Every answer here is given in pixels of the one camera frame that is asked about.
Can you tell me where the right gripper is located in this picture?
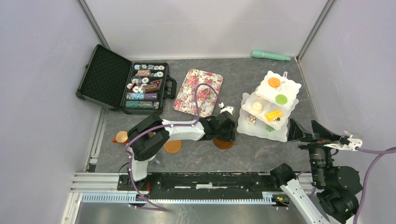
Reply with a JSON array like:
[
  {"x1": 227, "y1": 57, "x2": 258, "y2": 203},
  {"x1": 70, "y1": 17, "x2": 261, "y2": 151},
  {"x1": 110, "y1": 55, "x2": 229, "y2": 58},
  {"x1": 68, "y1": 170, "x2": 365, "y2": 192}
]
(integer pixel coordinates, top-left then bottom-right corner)
[{"x1": 287, "y1": 116, "x2": 342, "y2": 185}]

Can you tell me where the green cake piece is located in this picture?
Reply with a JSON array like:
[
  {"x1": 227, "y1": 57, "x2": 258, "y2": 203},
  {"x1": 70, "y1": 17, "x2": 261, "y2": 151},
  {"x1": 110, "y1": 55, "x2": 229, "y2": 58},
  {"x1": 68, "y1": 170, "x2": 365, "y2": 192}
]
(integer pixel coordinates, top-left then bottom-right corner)
[{"x1": 266, "y1": 125, "x2": 275, "y2": 132}]

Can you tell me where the yellow cube cake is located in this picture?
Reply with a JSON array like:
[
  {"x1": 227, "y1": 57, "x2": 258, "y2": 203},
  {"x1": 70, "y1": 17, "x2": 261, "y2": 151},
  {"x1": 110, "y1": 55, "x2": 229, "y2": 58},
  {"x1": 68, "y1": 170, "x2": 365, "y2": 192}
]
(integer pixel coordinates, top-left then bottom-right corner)
[{"x1": 265, "y1": 109, "x2": 283, "y2": 122}]

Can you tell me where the green macaron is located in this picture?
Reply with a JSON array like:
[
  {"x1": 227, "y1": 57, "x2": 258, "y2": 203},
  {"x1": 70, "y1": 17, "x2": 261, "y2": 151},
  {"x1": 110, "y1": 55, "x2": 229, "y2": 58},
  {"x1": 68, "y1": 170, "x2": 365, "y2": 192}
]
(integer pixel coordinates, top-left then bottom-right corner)
[{"x1": 275, "y1": 94, "x2": 288, "y2": 105}]

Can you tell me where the white three-tier cake stand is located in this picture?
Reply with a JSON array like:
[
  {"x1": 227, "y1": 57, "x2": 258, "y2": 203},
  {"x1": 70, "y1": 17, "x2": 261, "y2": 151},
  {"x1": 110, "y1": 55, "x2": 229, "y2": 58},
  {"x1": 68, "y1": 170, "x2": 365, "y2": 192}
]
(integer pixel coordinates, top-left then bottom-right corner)
[{"x1": 237, "y1": 71, "x2": 302, "y2": 142}]

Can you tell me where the cream dome cake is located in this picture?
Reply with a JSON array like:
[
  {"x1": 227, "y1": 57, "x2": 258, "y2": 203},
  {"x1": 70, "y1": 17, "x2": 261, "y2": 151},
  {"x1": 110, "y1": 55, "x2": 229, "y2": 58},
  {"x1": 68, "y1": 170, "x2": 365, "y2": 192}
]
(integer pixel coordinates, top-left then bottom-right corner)
[{"x1": 250, "y1": 102, "x2": 263, "y2": 114}]

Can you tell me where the white decorated cake slice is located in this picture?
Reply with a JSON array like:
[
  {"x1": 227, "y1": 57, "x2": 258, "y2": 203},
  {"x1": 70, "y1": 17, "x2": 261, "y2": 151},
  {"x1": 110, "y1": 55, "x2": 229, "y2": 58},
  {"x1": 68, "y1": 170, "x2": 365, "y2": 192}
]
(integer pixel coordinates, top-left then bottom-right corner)
[{"x1": 246, "y1": 115, "x2": 256, "y2": 126}]

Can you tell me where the orange macaron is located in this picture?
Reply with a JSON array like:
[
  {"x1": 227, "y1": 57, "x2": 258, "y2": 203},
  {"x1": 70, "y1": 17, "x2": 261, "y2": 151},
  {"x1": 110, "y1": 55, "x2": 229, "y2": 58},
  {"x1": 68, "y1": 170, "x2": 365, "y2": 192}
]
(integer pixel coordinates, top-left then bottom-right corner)
[{"x1": 268, "y1": 77, "x2": 281, "y2": 88}]

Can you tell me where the large brown saucer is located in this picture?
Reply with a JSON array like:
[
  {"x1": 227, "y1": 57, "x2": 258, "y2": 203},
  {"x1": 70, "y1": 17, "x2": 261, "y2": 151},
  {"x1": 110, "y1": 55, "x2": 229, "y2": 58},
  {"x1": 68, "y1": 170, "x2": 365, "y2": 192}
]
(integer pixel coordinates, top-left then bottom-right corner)
[{"x1": 212, "y1": 138, "x2": 234, "y2": 149}]

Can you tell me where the orange-brown saucer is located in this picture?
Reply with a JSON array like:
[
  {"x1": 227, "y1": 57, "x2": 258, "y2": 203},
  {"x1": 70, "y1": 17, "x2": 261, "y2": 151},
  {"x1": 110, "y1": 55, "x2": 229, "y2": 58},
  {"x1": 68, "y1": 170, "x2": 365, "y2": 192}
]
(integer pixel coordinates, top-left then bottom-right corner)
[{"x1": 163, "y1": 140, "x2": 182, "y2": 154}]

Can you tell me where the orange cup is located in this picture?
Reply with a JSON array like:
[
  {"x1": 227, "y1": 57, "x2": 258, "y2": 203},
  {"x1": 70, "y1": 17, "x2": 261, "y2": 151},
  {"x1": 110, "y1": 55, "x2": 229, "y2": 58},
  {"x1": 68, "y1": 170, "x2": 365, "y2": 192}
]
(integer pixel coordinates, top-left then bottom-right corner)
[{"x1": 112, "y1": 131, "x2": 128, "y2": 144}]

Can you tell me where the white cup grey handle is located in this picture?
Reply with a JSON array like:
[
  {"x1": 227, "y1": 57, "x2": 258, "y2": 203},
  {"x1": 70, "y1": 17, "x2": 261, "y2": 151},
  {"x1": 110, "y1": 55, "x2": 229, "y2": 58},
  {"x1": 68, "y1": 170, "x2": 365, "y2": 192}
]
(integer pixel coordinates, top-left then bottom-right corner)
[{"x1": 148, "y1": 156, "x2": 161, "y2": 165}]

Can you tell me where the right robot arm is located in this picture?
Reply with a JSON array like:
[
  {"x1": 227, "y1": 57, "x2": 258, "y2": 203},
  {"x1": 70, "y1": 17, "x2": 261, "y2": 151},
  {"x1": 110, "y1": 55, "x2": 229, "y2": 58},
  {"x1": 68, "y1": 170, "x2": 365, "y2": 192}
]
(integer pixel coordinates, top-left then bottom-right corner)
[{"x1": 269, "y1": 118, "x2": 363, "y2": 224}]

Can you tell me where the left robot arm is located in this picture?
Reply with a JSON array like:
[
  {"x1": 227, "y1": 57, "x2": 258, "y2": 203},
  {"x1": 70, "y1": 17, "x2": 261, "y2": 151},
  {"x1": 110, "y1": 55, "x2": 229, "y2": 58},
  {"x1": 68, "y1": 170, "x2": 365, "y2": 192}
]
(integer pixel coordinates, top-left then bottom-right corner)
[{"x1": 126, "y1": 111, "x2": 236, "y2": 190}]

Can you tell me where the mint green rolling pin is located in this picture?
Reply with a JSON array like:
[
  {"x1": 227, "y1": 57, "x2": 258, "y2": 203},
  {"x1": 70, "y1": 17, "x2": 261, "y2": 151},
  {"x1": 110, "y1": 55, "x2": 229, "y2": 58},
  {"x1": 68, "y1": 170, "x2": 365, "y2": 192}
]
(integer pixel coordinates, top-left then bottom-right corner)
[{"x1": 251, "y1": 50, "x2": 291, "y2": 61}]

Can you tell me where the floral serving tray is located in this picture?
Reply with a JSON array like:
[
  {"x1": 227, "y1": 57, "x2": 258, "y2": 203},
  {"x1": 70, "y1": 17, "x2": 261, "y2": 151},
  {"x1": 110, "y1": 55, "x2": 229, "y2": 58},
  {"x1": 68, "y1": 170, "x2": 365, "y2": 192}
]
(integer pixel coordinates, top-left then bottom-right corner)
[{"x1": 173, "y1": 69, "x2": 224, "y2": 117}]

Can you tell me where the black poker chip case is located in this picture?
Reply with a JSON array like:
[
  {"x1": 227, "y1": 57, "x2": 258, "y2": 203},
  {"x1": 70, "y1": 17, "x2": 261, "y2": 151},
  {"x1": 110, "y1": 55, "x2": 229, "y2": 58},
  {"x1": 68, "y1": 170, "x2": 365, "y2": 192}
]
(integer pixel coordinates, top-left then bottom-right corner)
[{"x1": 76, "y1": 44, "x2": 177, "y2": 115}]

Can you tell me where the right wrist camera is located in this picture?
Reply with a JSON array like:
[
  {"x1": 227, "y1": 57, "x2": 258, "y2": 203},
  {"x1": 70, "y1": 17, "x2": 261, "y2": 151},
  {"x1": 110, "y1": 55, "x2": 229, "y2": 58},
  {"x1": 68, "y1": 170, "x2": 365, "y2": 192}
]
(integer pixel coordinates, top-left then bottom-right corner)
[{"x1": 324, "y1": 131, "x2": 363, "y2": 151}]

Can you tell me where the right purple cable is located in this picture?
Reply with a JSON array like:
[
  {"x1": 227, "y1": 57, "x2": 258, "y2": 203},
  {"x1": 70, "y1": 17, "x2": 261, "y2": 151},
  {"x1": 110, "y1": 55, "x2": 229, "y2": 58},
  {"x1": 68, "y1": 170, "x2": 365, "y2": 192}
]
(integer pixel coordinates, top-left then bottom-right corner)
[{"x1": 355, "y1": 146, "x2": 396, "y2": 224}]

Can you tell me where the purple cable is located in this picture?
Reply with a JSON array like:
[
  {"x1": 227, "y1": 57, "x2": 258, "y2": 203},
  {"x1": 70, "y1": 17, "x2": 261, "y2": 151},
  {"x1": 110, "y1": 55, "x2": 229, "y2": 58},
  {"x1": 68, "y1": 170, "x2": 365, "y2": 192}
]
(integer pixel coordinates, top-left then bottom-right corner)
[
  {"x1": 355, "y1": 146, "x2": 396, "y2": 224},
  {"x1": 124, "y1": 83, "x2": 224, "y2": 212}
]

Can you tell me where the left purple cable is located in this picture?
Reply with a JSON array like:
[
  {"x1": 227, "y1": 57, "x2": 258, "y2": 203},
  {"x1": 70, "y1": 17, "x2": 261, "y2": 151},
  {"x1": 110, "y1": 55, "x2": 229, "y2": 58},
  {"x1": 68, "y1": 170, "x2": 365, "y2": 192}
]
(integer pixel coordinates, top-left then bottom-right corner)
[{"x1": 124, "y1": 83, "x2": 224, "y2": 212}]

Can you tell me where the black mounting rail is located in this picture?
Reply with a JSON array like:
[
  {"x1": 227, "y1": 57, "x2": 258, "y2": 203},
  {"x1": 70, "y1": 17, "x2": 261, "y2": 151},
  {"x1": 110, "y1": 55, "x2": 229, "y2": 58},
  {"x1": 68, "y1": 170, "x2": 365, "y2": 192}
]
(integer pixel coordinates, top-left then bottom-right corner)
[{"x1": 136, "y1": 172, "x2": 282, "y2": 200}]

